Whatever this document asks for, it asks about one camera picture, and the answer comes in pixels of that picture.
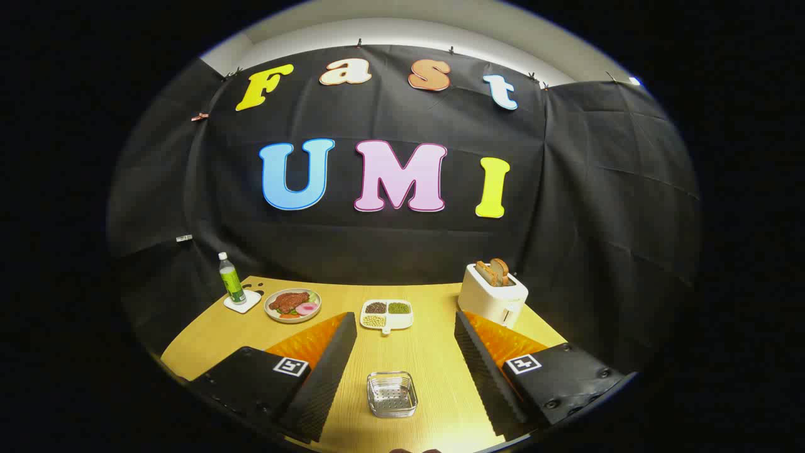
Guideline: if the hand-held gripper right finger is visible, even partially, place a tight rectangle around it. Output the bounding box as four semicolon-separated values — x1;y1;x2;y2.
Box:
454;310;628;439

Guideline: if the white square coaster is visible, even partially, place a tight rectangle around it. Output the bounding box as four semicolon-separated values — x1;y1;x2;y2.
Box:
224;289;262;314

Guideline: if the green label drink bottle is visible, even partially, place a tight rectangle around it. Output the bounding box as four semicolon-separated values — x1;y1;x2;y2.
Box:
218;252;247;306

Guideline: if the white toaster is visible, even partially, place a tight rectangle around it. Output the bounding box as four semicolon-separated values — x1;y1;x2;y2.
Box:
457;263;529;330

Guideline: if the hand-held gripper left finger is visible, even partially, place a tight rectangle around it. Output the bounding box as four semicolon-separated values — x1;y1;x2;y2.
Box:
187;311;358;444

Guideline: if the brown steak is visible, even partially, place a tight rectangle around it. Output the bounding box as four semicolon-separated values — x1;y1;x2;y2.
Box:
269;291;310;313

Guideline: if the white divided dish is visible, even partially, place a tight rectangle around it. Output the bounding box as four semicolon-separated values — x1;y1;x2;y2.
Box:
360;299;414;335

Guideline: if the beige dinner plate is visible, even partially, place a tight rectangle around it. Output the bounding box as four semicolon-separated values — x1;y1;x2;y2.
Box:
264;288;322;324

